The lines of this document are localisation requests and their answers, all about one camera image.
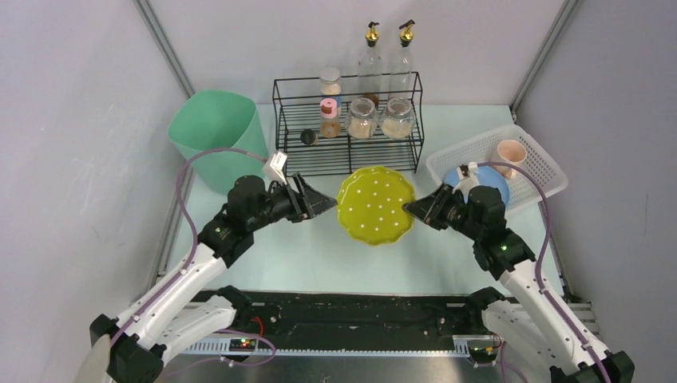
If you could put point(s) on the small black lid bottle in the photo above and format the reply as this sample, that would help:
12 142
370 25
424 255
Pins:
308 137

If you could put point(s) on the black wire rack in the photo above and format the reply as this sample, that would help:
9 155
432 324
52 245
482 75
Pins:
296 103

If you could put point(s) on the blue plate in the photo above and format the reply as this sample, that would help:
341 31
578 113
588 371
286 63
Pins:
486 176

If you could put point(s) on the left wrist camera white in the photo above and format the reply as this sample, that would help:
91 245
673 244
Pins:
274 166

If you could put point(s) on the glass jar beige contents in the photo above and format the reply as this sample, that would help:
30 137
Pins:
397 120
362 121

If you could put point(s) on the green plastic waste bin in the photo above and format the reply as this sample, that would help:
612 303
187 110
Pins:
219 119

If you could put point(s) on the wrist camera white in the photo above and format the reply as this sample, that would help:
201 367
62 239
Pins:
274 166
467 177

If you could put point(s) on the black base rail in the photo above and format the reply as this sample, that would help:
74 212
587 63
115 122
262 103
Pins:
296 324

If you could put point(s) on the green dotted plate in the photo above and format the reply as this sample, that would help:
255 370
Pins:
370 205

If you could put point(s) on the white plastic basket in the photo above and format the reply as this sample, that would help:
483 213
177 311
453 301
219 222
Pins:
538 163

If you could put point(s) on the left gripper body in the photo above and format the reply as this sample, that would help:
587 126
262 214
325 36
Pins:
300 198

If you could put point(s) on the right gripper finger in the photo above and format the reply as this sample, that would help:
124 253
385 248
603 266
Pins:
443 194
427 211

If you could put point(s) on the glass oil bottle gold spout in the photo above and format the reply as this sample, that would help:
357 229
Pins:
402 62

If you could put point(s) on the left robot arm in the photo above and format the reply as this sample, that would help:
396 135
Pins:
138 343

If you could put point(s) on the silver lid shaker jar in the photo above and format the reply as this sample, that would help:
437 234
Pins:
330 86

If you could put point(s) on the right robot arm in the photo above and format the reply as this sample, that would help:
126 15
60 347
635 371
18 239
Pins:
545 332

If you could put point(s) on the pink lid spice bottle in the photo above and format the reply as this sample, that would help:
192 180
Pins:
330 124

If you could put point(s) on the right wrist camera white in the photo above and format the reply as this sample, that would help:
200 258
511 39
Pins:
467 177

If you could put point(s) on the pink mug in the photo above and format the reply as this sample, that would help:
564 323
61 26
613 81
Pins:
509 152

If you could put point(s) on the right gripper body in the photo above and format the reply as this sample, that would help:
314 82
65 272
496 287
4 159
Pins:
437 206

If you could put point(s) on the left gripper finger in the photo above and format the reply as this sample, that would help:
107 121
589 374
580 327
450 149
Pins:
315 204
307 192

